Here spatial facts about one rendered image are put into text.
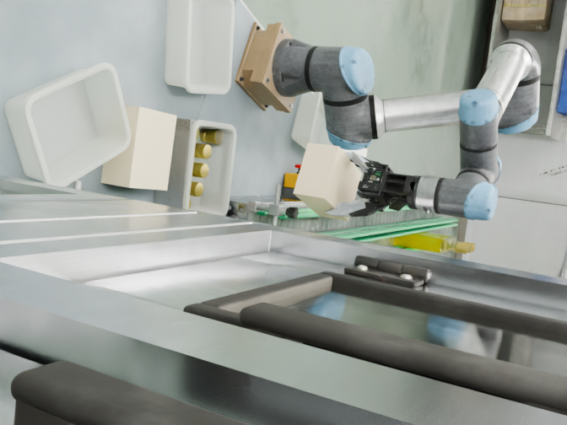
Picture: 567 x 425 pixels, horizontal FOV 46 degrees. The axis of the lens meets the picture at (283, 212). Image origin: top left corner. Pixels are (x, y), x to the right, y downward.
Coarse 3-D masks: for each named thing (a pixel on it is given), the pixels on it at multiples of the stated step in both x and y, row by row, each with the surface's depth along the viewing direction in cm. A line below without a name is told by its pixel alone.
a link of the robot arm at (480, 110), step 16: (496, 48) 158; (512, 48) 155; (528, 48) 156; (496, 64) 149; (512, 64) 149; (528, 64) 156; (496, 80) 142; (512, 80) 145; (464, 96) 133; (480, 96) 132; (496, 96) 131; (464, 112) 132; (480, 112) 131; (496, 112) 132; (464, 128) 134; (480, 128) 132; (496, 128) 134; (464, 144) 136; (480, 144) 134; (496, 144) 136
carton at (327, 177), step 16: (320, 144) 146; (304, 160) 147; (320, 160) 145; (336, 160) 144; (304, 176) 145; (320, 176) 144; (336, 176) 145; (352, 176) 153; (304, 192) 144; (320, 192) 142; (336, 192) 147; (352, 192) 155; (320, 208) 151
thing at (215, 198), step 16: (192, 128) 146; (208, 128) 157; (224, 128) 156; (192, 144) 146; (208, 144) 162; (224, 144) 161; (192, 160) 146; (208, 160) 163; (224, 160) 161; (192, 176) 159; (208, 176) 163; (224, 176) 161; (208, 192) 163; (224, 192) 161; (192, 208) 159; (208, 208) 162; (224, 208) 161
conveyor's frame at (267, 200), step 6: (234, 198) 171; (240, 198) 173; (246, 198) 176; (252, 198) 178; (258, 198) 180; (264, 198) 183; (270, 198) 185; (282, 198) 191; (288, 198) 193; (294, 198) 196; (360, 198) 234; (264, 204) 170; (282, 204) 178; (288, 204) 181; (294, 204) 184; (300, 204) 187
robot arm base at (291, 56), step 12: (276, 48) 172; (288, 48) 170; (300, 48) 170; (312, 48) 170; (276, 60) 170; (288, 60) 170; (300, 60) 169; (276, 72) 171; (288, 72) 170; (300, 72) 169; (276, 84) 173; (288, 84) 172; (300, 84) 171; (288, 96) 177
